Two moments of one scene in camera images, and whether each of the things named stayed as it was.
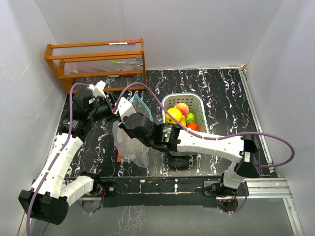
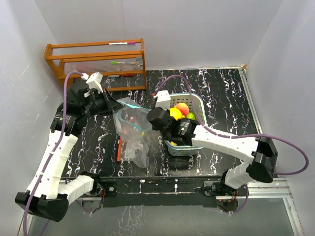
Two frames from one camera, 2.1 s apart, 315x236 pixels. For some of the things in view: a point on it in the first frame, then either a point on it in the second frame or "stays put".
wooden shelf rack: (69, 61) stays put
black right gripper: (121, 125) → (153, 128)
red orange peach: (183, 108) stays put
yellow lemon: (175, 112) stays put
